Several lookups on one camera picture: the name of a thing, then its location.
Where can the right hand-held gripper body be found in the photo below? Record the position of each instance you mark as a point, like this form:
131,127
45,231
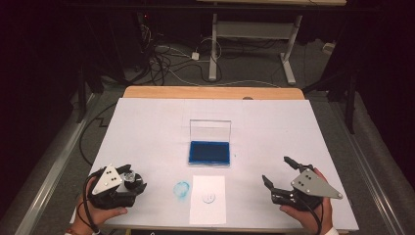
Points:
310,187

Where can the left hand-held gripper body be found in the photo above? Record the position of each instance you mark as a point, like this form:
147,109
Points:
107,196

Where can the clear round stamp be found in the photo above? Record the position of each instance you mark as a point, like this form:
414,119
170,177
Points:
129,178

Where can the blue ink pad clear lid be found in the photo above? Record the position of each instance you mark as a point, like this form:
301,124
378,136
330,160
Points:
209,153

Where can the white paper sheet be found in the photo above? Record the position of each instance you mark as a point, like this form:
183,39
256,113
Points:
208,212

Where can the person's left hand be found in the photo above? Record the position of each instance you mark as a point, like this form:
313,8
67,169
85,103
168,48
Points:
94,217

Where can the person's right hand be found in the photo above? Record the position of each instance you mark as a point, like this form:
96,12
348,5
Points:
313,220

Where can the clear blue-tinted stamp cap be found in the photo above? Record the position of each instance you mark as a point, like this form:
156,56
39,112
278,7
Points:
181,190

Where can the white table cover sheet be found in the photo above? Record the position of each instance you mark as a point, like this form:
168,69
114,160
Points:
156,130

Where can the black metal stand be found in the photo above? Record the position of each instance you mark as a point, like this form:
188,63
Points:
350,98
81,94

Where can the white power strip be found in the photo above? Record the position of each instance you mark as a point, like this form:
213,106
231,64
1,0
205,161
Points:
328,48

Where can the white power adapter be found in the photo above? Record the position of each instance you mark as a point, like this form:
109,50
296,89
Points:
195,56

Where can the dark device red light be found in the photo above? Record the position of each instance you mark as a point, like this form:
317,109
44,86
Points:
143,19

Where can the metal floor rail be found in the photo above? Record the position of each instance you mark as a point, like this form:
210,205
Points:
49,182
368,182

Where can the white metal desk frame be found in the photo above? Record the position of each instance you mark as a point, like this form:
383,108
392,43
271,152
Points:
254,30

